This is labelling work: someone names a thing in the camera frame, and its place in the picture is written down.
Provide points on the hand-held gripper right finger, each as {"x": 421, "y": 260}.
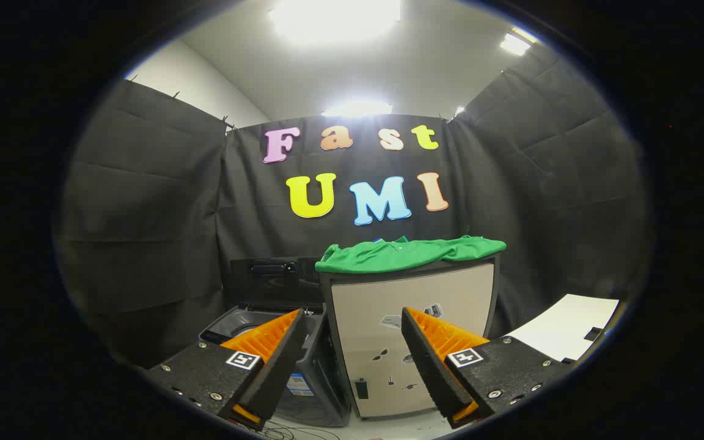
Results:
{"x": 428, "y": 366}

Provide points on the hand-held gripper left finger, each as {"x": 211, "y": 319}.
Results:
{"x": 278, "y": 366}

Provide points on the grey washing machine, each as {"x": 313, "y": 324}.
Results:
{"x": 318, "y": 391}

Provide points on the green polo shirt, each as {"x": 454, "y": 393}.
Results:
{"x": 407, "y": 253}

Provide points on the white flat board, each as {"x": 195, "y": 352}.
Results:
{"x": 566, "y": 327}

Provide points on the black backdrop cloth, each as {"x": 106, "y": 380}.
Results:
{"x": 162, "y": 214}

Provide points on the small ceiling light panel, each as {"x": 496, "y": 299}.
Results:
{"x": 514, "y": 43}

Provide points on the large ceiling light panel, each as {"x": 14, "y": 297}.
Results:
{"x": 333, "y": 18}

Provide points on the beige cabinet with dark frame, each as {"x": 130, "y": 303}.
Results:
{"x": 376, "y": 299}

